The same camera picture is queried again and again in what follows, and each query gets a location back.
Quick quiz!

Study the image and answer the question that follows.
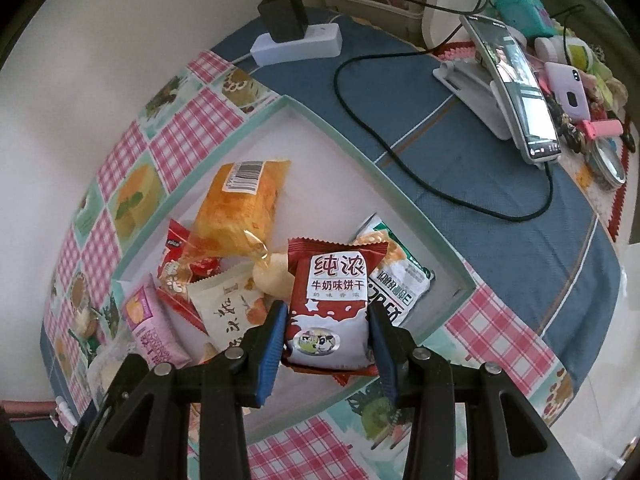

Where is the brown wooden frame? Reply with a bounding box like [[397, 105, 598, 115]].
[[0, 399, 58, 420]]

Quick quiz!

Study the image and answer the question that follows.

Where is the teal case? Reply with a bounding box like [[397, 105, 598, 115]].
[[495, 0, 553, 36]]

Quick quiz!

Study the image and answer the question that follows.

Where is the pink snack packet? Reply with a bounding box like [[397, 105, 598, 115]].
[[120, 274, 191, 368]]

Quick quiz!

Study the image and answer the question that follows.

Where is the white tray with teal rim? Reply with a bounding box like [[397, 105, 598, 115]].
[[111, 94, 482, 446]]

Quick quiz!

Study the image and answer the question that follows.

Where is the white power strip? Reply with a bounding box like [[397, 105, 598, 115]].
[[250, 22, 344, 67]]

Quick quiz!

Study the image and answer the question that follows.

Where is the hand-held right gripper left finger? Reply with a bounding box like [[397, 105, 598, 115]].
[[60, 300, 290, 480]]

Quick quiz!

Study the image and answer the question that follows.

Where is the blue tablecloth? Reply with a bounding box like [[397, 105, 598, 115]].
[[210, 7, 623, 391]]

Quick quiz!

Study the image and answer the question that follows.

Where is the small white round container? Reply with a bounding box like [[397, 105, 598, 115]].
[[535, 37, 566, 61]]

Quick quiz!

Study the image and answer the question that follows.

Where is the dark red and white biscuit packet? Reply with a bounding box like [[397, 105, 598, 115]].
[[281, 237, 391, 378]]

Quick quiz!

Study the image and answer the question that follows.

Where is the smartphone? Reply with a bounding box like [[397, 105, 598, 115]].
[[460, 14, 562, 163]]

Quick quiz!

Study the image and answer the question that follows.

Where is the green and white snack packet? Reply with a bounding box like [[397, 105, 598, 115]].
[[352, 214, 436, 328]]

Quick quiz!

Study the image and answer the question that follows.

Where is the black keychain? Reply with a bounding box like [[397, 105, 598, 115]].
[[547, 95, 586, 151]]

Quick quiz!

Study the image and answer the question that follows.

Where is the black phone cable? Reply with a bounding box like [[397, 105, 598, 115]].
[[272, 0, 555, 222]]

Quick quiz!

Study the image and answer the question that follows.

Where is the orange bread packet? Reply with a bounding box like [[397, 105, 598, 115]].
[[192, 159, 292, 261]]

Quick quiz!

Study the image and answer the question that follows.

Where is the black charger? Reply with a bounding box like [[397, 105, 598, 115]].
[[256, 0, 308, 43]]

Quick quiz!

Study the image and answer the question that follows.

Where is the cream and orange snack packet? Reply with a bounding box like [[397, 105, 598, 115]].
[[186, 260, 273, 356]]

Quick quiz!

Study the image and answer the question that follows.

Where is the pale yellow frilly item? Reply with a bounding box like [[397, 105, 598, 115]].
[[592, 67, 628, 111]]

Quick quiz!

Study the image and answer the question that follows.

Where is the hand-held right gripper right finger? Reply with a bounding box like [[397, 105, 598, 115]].
[[367, 305, 583, 480]]

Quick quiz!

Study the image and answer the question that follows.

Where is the white jar with green label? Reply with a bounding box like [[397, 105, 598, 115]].
[[565, 37, 593, 68]]

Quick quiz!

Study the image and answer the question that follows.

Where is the pink small phone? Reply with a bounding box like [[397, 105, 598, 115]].
[[544, 61, 586, 113]]

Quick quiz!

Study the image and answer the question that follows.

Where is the round metal tin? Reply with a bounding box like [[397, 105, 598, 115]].
[[585, 137, 628, 188]]

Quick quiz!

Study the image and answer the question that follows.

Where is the beige storage box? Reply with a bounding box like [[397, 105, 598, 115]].
[[320, 0, 426, 21]]

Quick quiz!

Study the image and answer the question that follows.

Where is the round wrapped pastry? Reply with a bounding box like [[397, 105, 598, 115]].
[[87, 342, 133, 403], [75, 305, 98, 338], [251, 252, 294, 298]]

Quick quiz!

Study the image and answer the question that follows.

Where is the bright red snack packet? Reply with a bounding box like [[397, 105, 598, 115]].
[[156, 218, 223, 336]]

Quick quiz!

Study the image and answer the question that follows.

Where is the white plastic rack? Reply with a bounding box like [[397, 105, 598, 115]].
[[405, 0, 536, 48]]

